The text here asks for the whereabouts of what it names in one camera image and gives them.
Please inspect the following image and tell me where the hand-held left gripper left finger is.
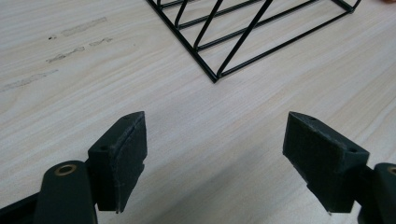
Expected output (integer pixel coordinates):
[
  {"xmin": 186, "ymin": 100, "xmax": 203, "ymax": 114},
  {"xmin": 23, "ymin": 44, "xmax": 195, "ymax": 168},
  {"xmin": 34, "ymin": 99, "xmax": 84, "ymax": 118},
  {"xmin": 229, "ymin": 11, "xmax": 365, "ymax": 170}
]
[{"xmin": 86, "ymin": 110, "xmax": 149, "ymax": 215}]

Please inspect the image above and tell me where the black wire rack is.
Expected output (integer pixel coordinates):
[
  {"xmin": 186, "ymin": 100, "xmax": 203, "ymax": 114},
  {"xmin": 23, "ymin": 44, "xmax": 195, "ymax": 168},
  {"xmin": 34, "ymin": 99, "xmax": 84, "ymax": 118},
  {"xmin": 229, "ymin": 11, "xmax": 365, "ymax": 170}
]
[{"xmin": 146, "ymin": 0, "xmax": 363, "ymax": 84}]

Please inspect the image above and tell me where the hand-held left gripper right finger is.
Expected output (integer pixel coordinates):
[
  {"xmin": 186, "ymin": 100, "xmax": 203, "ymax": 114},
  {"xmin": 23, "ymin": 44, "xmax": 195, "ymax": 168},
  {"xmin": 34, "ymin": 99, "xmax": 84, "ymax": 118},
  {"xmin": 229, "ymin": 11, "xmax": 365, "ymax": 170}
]
[{"xmin": 282, "ymin": 111, "xmax": 375, "ymax": 216}]

